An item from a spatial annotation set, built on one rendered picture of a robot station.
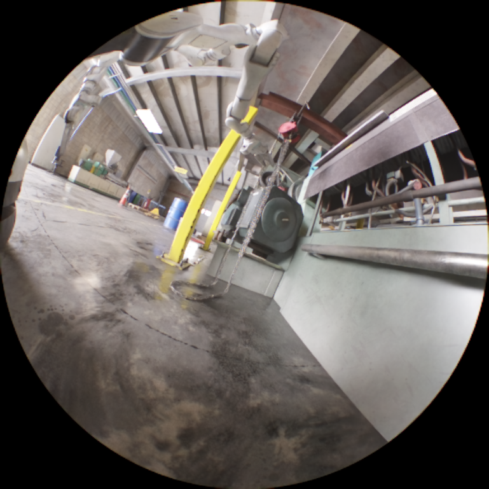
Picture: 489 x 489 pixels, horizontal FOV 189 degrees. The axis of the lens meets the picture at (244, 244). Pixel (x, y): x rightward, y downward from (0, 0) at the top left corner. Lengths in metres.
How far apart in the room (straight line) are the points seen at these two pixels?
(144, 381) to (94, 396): 0.12
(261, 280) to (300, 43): 2.22
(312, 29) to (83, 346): 2.04
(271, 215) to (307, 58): 1.58
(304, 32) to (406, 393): 2.04
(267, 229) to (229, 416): 1.02
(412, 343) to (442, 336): 0.10
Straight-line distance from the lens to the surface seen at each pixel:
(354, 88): 1.61
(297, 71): 1.83
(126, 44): 0.68
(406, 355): 0.53
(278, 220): 1.09
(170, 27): 0.62
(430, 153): 0.86
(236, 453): 0.35
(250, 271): 1.25
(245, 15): 5.75
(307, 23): 1.73
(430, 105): 1.12
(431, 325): 0.52
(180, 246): 1.14
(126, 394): 0.35
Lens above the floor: 0.32
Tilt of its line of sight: 1 degrees up
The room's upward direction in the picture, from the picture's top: 23 degrees clockwise
